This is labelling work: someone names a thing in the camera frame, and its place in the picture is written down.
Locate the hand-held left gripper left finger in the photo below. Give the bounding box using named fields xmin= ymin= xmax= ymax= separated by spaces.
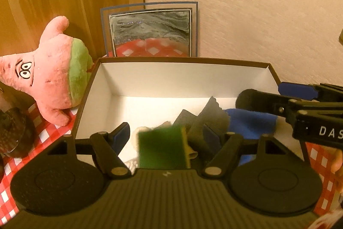
xmin=47 ymin=122 xmax=132 ymax=179

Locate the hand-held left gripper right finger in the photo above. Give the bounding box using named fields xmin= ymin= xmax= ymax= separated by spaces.
xmin=202 ymin=123 xmax=290 ymax=178

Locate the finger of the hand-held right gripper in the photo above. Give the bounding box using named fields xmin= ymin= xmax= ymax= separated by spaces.
xmin=278 ymin=82 xmax=343 ymax=103
xmin=235 ymin=89 xmax=298 ymax=125

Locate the white knitted cloth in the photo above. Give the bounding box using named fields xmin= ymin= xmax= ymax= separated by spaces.
xmin=133 ymin=126 xmax=151 ymax=139
xmin=125 ymin=159 xmax=139 ymax=174

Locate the dark grey microfibre cloth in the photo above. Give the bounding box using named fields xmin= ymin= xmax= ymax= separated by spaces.
xmin=188 ymin=96 xmax=231 ymax=154

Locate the blue cloth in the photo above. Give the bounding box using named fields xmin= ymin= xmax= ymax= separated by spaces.
xmin=224 ymin=108 xmax=278 ymax=166

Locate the green yellow sponge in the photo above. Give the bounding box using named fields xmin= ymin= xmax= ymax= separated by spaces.
xmin=137 ymin=124 xmax=192 ymax=169

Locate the brown cardboard box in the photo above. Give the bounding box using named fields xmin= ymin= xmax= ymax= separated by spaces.
xmin=71 ymin=57 xmax=308 ymax=178

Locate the person's right hand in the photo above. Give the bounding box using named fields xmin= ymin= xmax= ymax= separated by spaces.
xmin=331 ymin=149 xmax=343 ymax=173

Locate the red white checkered tablecloth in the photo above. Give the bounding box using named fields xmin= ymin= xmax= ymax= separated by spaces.
xmin=0 ymin=57 xmax=343 ymax=221

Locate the pink star plush toy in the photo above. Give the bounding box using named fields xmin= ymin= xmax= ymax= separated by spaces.
xmin=0 ymin=16 xmax=94 ymax=127

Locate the dark glass jar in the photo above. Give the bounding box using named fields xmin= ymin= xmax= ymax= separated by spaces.
xmin=0 ymin=107 xmax=36 ymax=158

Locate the framed grey picture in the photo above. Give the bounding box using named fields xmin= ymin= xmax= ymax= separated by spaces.
xmin=100 ymin=1 xmax=199 ymax=58

